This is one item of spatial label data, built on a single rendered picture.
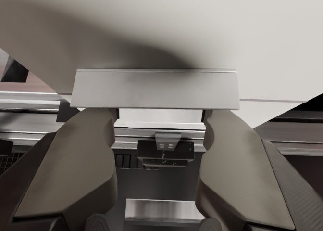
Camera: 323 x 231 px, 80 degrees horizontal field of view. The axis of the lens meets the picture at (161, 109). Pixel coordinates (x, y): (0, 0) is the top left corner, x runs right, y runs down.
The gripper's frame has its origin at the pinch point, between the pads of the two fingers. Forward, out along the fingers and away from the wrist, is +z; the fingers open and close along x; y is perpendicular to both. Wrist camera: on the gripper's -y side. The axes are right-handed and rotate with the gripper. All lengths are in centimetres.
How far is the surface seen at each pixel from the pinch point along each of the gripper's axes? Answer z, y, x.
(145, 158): 18.3, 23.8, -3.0
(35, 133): 25.7, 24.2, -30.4
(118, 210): 28, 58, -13
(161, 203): 2.0, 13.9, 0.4
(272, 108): 2.4, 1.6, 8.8
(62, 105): 9.0, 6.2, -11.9
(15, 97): 9.9, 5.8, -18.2
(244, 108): 2.6, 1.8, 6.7
